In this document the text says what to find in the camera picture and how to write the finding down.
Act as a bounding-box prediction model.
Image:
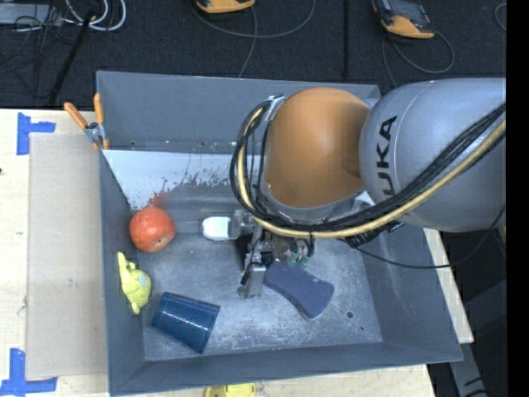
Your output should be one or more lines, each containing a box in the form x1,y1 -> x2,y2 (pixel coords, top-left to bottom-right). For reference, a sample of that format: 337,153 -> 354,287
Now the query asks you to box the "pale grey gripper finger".
236,268 -> 251,300
247,262 -> 268,299

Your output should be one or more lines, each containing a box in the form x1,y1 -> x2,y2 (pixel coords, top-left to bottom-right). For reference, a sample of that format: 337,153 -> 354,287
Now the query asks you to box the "grey metal bin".
95,70 -> 465,397

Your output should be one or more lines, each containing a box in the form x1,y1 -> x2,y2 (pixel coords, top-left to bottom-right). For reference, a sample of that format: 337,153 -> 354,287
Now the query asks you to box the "grey-blue flat curved block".
263,260 -> 336,322

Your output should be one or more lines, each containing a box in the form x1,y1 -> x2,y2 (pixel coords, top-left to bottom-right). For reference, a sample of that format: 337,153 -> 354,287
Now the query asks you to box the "clear bottle with white cap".
201,210 -> 258,242

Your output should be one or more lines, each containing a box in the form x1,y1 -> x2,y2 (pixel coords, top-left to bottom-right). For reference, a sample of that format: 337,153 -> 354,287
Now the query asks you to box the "dark blue cup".
150,291 -> 222,355

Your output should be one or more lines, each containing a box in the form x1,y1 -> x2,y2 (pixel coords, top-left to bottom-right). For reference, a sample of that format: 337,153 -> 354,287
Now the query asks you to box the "yellow toy animal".
117,251 -> 153,315

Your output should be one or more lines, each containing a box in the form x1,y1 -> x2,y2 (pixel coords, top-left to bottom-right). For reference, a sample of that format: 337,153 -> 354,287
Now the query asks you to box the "orange toy fruit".
128,206 -> 177,254

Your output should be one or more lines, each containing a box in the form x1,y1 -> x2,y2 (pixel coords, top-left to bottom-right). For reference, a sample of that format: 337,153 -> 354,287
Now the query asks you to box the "pale cardboard board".
25,132 -> 109,382

